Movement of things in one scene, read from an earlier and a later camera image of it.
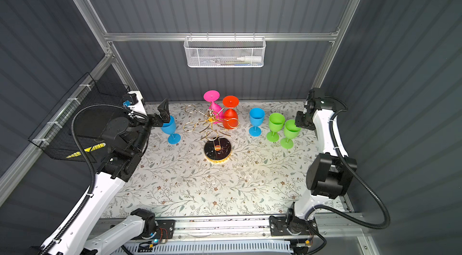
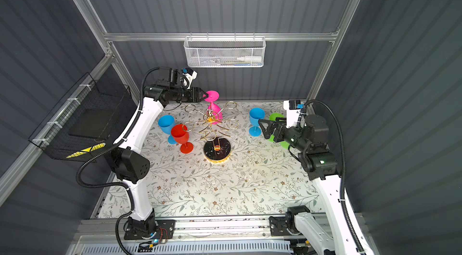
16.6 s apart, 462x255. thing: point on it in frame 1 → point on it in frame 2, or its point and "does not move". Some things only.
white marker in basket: x=250 y=59 does not move
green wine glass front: x=276 y=121 does not move
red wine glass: x=230 y=119 → x=180 y=135
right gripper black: x=299 y=121 → x=280 y=127
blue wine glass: x=169 y=128 does not move
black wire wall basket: x=54 y=138 does not move
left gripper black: x=162 y=118 → x=195 y=95
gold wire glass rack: x=218 y=147 does not move
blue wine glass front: x=257 y=116 does not move
